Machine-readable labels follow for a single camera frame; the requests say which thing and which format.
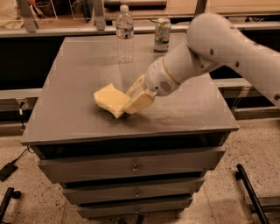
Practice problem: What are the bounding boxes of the grey drawer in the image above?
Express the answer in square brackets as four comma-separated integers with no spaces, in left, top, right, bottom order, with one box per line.
[38,146,225,183]
[77,196,193,219]
[63,178,204,205]

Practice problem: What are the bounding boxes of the dark pot in background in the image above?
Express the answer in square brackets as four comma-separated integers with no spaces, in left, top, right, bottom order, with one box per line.
[35,1,53,18]

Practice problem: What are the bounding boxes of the black base leg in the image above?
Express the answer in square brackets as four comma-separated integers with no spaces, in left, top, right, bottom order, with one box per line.
[234,164,269,224]
[0,187,21,224]

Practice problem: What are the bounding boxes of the grey metal railing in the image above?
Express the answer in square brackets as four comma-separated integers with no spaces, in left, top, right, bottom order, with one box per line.
[0,0,280,38]

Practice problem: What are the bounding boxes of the clear plastic water bottle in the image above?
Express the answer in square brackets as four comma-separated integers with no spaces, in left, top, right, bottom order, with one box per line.
[115,4,134,63]

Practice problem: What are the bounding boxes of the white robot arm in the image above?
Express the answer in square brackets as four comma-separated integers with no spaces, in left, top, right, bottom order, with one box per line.
[123,13,280,114]

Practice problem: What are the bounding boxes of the grey drawer cabinet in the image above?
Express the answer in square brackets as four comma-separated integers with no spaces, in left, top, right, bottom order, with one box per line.
[22,34,237,208]

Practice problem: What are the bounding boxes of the yellow wavy sponge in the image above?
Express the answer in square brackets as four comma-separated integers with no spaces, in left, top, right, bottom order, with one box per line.
[94,84,130,118]

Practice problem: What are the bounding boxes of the black left base leg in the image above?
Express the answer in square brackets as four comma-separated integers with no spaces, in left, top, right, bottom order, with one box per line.
[0,187,21,224]

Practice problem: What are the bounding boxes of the bottom grey drawer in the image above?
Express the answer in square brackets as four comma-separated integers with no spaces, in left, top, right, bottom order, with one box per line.
[77,196,193,219]

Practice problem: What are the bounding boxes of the middle grey drawer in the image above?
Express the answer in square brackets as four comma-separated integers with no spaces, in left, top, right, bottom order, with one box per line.
[63,178,204,205]

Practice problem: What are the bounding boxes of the green white soda can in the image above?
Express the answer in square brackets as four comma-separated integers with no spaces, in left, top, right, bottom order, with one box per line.
[154,17,172,52]

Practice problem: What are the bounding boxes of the top grey drawer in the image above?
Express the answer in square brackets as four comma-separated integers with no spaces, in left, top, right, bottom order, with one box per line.
[38,146,225,183]

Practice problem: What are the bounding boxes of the black power adapter with cable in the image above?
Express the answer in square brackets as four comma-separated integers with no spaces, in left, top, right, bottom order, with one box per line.
[0,146,34,182]

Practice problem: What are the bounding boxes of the black right base leg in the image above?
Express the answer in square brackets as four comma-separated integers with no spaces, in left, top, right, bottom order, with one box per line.
[234,164,269,224]

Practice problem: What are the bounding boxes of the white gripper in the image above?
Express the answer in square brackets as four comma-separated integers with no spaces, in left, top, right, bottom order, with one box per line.
[123,57,179,114]

